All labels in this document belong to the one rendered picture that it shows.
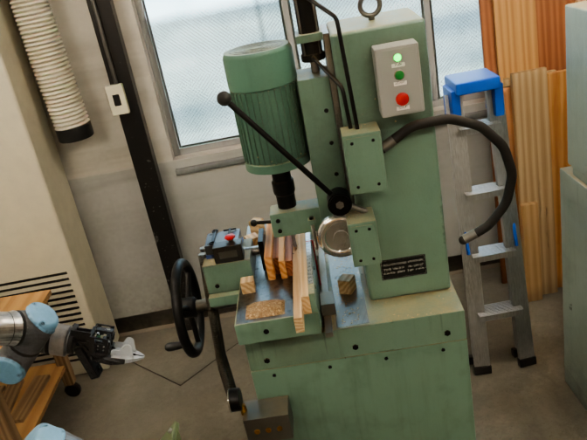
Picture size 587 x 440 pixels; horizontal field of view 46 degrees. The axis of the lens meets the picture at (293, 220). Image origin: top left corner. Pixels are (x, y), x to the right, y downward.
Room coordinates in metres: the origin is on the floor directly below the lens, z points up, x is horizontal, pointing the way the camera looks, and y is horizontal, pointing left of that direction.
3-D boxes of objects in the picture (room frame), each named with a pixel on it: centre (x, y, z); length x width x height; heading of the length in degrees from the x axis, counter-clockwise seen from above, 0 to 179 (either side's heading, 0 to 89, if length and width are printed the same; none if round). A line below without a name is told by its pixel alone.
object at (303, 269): (1.74, -0.01, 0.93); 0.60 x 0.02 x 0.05; 176
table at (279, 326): (1.75, 0.12, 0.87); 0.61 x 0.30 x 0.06; 176
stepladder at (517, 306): (2.34, -0.72, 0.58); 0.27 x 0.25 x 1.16; 179
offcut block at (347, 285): (1.69, -0.11, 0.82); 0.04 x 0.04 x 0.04; 59
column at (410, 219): (1.71, -0.28, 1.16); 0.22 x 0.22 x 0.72; 86
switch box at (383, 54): (1.56, -0.30, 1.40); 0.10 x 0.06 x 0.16; 86
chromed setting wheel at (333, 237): (1.59, -0.11, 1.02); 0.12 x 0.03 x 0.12; 86
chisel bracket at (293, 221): (1.72, -0.01, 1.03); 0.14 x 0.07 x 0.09; 86
